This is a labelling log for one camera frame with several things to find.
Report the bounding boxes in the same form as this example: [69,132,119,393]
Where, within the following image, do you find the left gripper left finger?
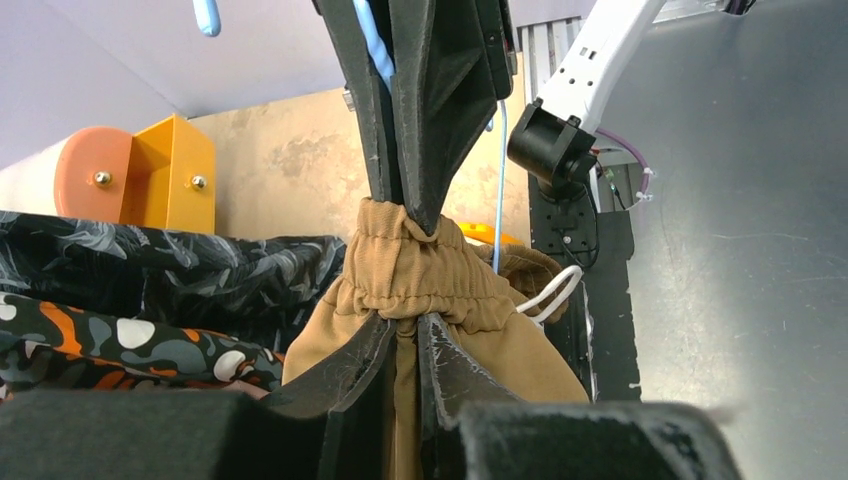
[1,317,395,479]

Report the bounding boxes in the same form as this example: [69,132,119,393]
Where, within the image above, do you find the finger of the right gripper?
[389,0,515,234]

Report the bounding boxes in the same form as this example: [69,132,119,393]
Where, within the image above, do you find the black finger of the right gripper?
[314,0,402,203]

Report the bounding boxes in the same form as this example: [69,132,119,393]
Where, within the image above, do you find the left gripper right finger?
[418,314,741,479]

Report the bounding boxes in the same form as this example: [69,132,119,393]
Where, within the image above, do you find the tan brown shorts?
[280,197,591,480]

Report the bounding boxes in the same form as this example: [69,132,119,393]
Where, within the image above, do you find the light blue wire hanger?
[192,0,509,276]

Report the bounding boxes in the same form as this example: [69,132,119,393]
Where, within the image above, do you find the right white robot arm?
[315,1,661,235]

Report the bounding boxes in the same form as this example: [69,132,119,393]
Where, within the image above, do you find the dark grey patterned shorts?
[1,211,346,353]

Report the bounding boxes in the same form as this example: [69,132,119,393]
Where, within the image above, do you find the orange black patterned shorts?
[1,293,284,401]

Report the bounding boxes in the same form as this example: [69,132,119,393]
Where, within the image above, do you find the yellow bin with items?
[458,222,524,246]

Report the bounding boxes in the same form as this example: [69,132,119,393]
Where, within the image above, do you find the cream orange drawer box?
[0,113,217,234]

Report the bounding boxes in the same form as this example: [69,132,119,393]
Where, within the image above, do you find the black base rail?
[528,176,642,402]

